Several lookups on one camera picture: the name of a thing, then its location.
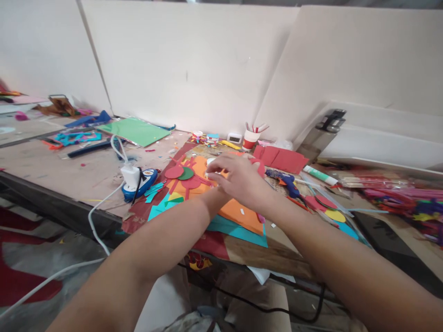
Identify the colourful paper craft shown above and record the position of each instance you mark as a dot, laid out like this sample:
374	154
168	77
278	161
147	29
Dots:
207	139

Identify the brown paper bag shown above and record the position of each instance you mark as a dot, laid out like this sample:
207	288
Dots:
60	105

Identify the dark blue paper scraps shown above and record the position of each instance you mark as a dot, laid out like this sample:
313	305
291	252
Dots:
90	119

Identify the blue glue gun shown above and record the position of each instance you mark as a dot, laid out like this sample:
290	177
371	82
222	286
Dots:
287	181

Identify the white charger adapter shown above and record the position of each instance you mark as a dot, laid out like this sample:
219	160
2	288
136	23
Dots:
131	176

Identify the blue and white device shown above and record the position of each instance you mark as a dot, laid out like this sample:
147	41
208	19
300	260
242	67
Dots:
149	180

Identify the yellow paper circle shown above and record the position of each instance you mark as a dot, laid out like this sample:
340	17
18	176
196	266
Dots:
335	215

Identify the grey water bottle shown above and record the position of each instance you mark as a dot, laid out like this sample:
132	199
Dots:
320	138

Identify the small white tape roll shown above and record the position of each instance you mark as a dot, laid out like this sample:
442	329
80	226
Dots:
211	161

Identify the white and green glue stick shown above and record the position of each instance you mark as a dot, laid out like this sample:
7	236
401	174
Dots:
320	174

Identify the brown cardboard work mat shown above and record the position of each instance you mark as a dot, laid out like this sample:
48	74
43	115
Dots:
256	256

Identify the person's right fingers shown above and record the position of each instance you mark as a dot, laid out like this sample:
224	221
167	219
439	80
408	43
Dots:
221	166

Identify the green paper sheet pack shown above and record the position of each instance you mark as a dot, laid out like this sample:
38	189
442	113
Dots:
133	131

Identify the pile of colourful craft pieces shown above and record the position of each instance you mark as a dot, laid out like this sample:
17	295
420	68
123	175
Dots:
415	207

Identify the white partition board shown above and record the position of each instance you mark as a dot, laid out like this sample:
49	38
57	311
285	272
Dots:
187	62

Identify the red and white paper cup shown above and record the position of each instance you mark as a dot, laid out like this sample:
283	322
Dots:
250	140

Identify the person's right hand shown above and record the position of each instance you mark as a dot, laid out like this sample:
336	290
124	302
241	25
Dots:
242	180

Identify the teal paper sheet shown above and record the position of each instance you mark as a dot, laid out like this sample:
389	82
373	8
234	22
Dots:
242	235

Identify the pack of wooden sticks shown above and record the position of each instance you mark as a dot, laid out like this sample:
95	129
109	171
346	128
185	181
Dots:
373	180

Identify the orange paper sheet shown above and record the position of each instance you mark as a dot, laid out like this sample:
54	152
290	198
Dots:
238	216

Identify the light blue paper cutout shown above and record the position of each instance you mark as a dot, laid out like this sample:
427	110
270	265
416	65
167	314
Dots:
74	137

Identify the small red paper circle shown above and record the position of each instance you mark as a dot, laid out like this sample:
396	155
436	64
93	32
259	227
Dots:
325	202

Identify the folded red paper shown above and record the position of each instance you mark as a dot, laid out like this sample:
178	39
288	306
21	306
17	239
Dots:
280	158

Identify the small white digital clock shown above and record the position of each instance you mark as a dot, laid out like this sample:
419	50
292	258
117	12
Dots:
235	137

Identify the green paper circle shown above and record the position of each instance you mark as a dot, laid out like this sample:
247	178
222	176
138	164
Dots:
187	174

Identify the red plastic chair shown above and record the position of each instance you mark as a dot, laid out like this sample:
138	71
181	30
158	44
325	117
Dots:
20	263

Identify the black flat panel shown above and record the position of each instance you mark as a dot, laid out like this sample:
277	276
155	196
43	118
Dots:
398	249

